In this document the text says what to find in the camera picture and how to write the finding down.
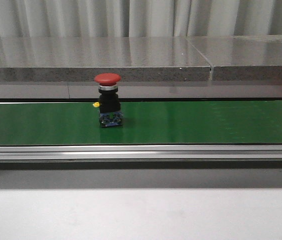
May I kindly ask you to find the grey curtain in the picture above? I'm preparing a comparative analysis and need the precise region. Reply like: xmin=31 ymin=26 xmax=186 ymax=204
xmin=0 ymin=0 xmax=282 ymax=38

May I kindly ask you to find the aluminium conveyor frame rail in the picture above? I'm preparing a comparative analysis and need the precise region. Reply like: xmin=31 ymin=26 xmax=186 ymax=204
xmin=0 ymin=144 xmax=282 ymax=170

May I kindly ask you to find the green conveyor belt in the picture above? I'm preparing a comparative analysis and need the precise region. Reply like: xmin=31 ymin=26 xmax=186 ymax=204
xmin=0 ymin=100 xmax=282 ymax=146

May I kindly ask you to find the red mushroom push button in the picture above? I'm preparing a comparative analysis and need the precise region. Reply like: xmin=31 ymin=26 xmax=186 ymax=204
xmin=93 ymin=73 xmax=123 ymax=128

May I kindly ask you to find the grey stone counter slab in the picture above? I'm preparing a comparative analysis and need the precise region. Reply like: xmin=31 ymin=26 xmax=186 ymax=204
xmin=0 ymin=37 xmax=210 ymax=83

